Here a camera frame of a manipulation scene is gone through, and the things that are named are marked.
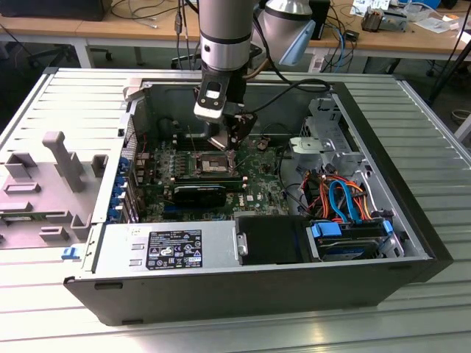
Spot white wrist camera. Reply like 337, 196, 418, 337
193, 80, 228, 123

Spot green motherboard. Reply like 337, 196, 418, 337
134, 132, 292, 224

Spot black camera cable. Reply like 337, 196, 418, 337
242, 79, 330, 115

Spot wooden desk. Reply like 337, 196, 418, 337
0, 0, 471, 74

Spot white printed box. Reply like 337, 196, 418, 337
351, 0, 392, 16

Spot black graphics card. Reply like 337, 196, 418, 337
171, 182, 228, 208

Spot silver power supply unit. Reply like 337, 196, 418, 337
83, 219, 240, 275

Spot white power adapter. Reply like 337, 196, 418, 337
308, 54, 325, 74

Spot blue data wire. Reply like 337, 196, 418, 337
328, 179, 364, 225

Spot black box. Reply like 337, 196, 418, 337
311, 0, 332, 40

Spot grey parts rack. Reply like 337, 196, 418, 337
0, 130, 111, 252

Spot copper CPU cooler heatsink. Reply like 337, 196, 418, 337
359, 7, 386, 33

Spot RAM stick black chips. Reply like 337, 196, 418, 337
174, 175, 247, 185

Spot orange power wire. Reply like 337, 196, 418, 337
345, 182, 375, 221

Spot silver drive cage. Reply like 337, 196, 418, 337
288, 96, 371, 181

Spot black flat case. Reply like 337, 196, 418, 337
0, 0, 108, 22

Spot black open PC case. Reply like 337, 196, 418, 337
63, 68, 454, 327

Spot hard disk blue carrier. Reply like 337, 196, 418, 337
306, 217, 397, 263

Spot red orange wire bundle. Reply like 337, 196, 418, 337
302, 172, 330, 218

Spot pale blue teach pendant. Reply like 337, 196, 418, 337
278, 18, 317, 66

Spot silver square CPU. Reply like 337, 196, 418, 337
206, 131, 230, 151

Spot black stand leg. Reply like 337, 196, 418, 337
428, 27, 471, 106

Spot blue expansion slot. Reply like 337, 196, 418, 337
163, 204, 185, 221

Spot white paper sheet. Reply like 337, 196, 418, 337
411, 10, 461, 35

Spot black internal cable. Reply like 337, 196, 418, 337
276, 145, 310, 218

